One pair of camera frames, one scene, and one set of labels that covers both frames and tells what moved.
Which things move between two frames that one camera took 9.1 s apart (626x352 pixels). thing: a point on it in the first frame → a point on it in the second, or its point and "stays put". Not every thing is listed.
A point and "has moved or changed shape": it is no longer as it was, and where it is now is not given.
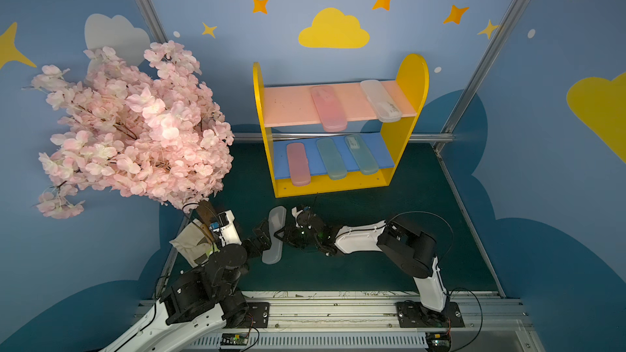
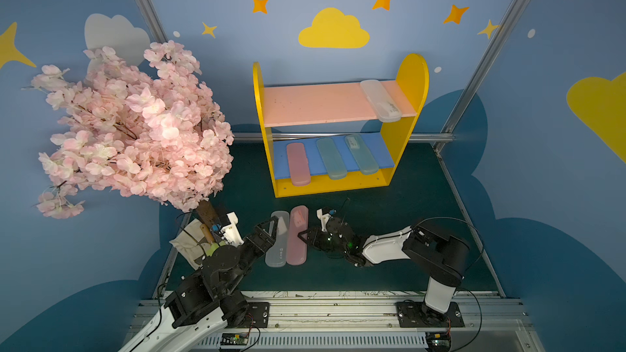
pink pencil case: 328,109 has moved or changed shape
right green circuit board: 438,341 stays put
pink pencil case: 299,169 stays put
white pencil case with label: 383,107 stays put
